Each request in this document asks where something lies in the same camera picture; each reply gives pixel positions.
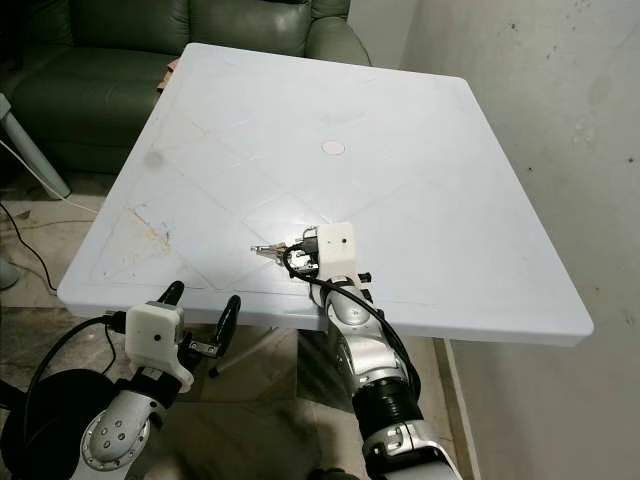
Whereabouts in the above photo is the silver key bunch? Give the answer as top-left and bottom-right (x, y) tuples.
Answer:
(252, 239), (295, 267)

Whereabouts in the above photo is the white plastic square table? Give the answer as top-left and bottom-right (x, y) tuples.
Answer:
(57, 43), (595, 350)

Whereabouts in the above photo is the pale grey side table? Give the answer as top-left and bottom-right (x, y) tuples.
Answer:
(0, 94), (73, 200)

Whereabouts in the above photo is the dark green leather sofa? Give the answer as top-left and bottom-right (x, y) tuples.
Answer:
(0, 0), (372, 177)

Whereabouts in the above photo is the tan cloth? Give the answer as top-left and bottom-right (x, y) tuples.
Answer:
(156, 58), (182, 92)

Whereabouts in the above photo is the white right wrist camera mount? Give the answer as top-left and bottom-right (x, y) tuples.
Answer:
(314, 222), (365, 292)

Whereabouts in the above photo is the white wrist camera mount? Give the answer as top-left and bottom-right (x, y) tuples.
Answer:
(314, 222), (365, 292)
(124, 300), (197, 392)

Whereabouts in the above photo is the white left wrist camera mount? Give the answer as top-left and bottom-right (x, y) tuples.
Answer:
(124, 300), (197, 392)

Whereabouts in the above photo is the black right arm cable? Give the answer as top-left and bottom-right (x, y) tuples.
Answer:
(308, 278), (423, 393)

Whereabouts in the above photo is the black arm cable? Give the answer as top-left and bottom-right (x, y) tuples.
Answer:
(24, 313), (128, 446)
(308, 278), (423, 393)

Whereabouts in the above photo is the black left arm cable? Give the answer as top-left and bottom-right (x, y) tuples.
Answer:
(24, 313), (128, 446)

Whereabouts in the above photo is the black floor cable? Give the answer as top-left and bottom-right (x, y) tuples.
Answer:
(3, 203), (63, 293)

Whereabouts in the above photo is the white floor cable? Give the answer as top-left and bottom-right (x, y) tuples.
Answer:
(0, 138), (109, 215)

